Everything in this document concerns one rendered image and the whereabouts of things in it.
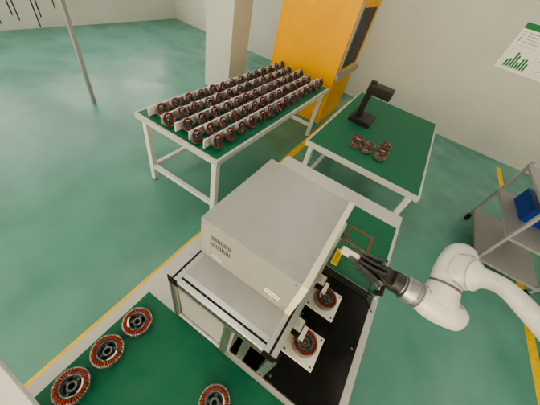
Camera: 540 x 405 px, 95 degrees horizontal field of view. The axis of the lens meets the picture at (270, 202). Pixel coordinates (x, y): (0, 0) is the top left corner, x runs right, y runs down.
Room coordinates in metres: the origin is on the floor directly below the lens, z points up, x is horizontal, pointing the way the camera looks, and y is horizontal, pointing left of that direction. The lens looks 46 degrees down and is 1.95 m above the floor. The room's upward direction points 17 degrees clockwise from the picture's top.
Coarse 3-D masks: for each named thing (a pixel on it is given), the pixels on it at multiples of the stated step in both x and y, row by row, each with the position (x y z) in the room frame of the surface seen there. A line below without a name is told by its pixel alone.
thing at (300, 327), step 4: (300, 316) 0.42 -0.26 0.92; (300, 320) 0.41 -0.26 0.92; (304, 320) 0.41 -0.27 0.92; (296, 324) 0.39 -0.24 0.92; (300, 324) 0.39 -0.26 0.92; (304, 324) 0.40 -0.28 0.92; (292, 328) 0.37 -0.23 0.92; (296, 328) 0.37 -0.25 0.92; (300, 328) 0.38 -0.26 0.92; (304, 328) 0.40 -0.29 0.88; (308, 328) 0.40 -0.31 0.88; (292, 332) 0.36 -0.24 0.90; (296, 332) 0.36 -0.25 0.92; (300, 332) 0.36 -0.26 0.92; (304, 332) 0.38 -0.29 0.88; (296, 336) 0.35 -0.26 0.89; (300, 336) 0.36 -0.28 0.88; (304, 336) 0.37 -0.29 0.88
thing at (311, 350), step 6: (294, 336) 0.38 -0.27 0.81; (306, 336) 0.40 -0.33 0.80; (312, 336) 0.40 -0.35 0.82; (294, 342) 0.35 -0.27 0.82; (300, 342) 0.36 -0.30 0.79; (312, 342) 0.37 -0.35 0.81; (294, 348) 0.33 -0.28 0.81; (300, 348) 0.34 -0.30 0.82; (306, 348) 0.35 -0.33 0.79; (312, 348) 0.35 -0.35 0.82; (300, 354) 0.31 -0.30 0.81; (306, 354) 0.32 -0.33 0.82; (312, 354) 0.33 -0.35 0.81
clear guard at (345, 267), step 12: (348, 240) 0.77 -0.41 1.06; (360, 252) 0.72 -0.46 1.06; (348, 264) 0.64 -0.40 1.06; (336, 276) 0.56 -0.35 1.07; (348, 276) 0.58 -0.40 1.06; (360, 276) 0.60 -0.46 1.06; (360, 288) 0.54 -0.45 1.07; (372, 288) 0.57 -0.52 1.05; (372, 300) 0.53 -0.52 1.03; (372, 312) 0.49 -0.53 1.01
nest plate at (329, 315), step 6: (312, 294) 0.60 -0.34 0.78; (336, 294) 0.64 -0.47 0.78; (312, 300) 0.57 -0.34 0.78; (312, 306) 0.54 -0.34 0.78; (318, 306) 0.55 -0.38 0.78; (336, 306) 0.58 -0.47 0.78; (318, 312) 0.52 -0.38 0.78; (324, 312) 0.53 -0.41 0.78; (330, 312) 0.54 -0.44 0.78; (330, 318) 0.51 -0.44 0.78
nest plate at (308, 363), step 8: (288, 336) 0.38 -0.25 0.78; (320, 336) 0.42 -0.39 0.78; (288, 344) 0.35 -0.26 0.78; (320, 344) 0.39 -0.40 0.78; (288, 352) 0.32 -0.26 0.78; (296, 352) 0.33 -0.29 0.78; (296, 360) 0.30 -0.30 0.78; (304, 360) 0.31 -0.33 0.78; (312, 360) 0.31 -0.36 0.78; (312, 368) 0.29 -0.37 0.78
